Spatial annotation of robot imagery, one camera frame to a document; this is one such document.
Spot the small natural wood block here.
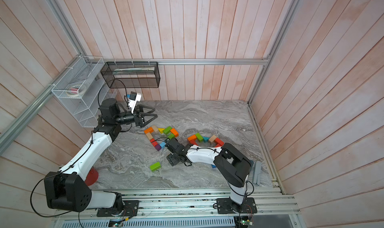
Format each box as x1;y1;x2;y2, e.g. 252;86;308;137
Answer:
146;133;153;140

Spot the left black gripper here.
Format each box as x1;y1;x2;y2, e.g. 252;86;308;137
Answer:
114;103;158;128

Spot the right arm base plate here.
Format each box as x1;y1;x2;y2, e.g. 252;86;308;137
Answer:
214;198;258;215

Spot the long natural wood block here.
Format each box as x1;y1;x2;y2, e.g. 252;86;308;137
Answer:
152;125;159;134

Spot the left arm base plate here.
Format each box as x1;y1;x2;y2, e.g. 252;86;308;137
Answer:
97;200;140;218

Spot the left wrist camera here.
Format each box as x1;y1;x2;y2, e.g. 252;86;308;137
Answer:
127;92;142;114

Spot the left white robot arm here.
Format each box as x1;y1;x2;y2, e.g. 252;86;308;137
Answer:
44;98;157;216

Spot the black wire mesh basket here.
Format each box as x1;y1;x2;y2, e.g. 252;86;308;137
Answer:
101;61;161;89

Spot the grey stapler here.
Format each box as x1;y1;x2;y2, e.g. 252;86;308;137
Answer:
252;161;262;186

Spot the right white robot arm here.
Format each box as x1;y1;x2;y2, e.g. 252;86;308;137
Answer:
166;138;254;214

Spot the white wire mesh shelf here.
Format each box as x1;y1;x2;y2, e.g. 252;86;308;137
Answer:
52;56;117;128

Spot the long orange block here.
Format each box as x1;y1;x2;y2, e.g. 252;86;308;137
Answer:
144;127;154;134

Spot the red pen holder cup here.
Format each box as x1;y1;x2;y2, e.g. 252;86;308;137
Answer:
85;167;99;186

